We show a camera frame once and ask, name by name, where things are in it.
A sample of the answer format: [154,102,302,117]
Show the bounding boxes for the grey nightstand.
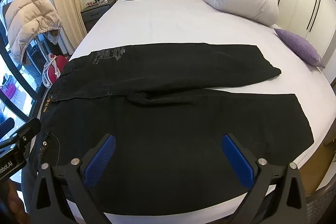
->
[80,0,116,31]

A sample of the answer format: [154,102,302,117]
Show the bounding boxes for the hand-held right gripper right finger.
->
[221,133,308,224]

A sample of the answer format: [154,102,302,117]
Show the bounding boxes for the purple cushion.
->
[274,28,326,68]

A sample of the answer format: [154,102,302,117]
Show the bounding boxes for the red and white object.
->
[42,54,68,88]

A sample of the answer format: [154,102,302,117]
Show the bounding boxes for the grey perforated chair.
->
[24,38,53,83]

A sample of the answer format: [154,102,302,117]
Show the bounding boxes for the black pants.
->
[28,43,315,215]

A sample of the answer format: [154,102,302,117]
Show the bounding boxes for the grey mesh basket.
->
[306,182,336,224]

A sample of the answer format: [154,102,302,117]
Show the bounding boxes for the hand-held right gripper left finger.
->
[31,133,117,224]

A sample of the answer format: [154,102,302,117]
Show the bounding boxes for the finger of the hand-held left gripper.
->
[0,118,15,132]
[0,118,42,161]

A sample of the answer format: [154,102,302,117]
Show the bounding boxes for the bed with white sheet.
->
[39,0,336,224]

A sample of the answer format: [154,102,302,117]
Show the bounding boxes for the beige puffer jacket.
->
[5,0,63,64]

